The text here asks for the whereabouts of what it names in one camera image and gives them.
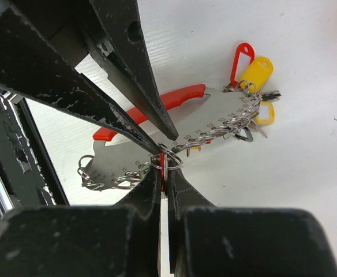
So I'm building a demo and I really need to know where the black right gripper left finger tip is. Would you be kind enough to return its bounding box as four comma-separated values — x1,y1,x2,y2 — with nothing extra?
0,169,161,276

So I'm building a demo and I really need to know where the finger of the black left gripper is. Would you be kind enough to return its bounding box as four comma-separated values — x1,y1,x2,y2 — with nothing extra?
0,5,160,153
81,1,178,140

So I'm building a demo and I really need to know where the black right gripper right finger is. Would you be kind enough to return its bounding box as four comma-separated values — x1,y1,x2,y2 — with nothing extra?
166,170,337,276

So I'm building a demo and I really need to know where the silver key with red tag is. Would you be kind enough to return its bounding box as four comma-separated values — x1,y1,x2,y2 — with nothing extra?
150,152,183,199

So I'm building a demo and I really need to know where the black key tag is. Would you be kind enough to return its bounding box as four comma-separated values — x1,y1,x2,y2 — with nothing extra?
233,127,253,143

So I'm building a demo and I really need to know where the red key tag on organizer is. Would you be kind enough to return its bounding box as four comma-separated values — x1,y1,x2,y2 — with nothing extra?
230,42,255,87

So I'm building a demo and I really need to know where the yellow key tag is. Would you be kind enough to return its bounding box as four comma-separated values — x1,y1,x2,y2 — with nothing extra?
238,57,274,93

